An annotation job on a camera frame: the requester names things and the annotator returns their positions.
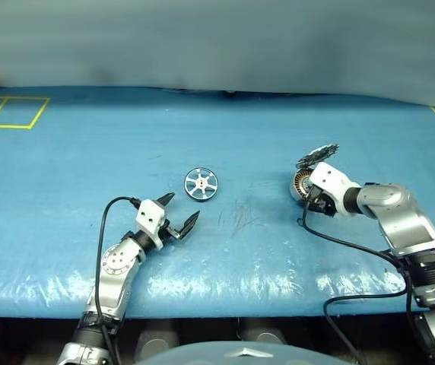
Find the grey backdrop sheet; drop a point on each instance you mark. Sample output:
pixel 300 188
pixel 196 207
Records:
pixel 217 42

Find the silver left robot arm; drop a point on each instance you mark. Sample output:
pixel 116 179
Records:
pixel 115 262

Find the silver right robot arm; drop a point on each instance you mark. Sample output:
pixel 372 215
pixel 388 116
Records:
pixel 404 220

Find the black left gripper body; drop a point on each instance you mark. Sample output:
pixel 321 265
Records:
pixel 170 231

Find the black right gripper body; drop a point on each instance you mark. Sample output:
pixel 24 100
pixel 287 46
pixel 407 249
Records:
pixel 322 205

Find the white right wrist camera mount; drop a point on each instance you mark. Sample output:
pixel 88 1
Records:
pixel 331 178

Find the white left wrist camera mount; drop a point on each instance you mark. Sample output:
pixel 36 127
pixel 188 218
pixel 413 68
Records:
pixel 150 216

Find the blue plastic table cover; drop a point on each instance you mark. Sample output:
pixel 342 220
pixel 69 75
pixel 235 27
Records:
pixel 126 152

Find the grey robot torso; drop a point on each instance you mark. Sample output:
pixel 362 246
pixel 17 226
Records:
pixel 217 355

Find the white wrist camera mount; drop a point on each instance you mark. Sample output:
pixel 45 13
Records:
pixel 331 178
pixel 150 216

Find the round motor housing lid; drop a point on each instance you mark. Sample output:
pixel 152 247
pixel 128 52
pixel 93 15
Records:
pixel 316 155

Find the silver spoked rotor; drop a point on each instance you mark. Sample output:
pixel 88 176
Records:
pixel 201 183

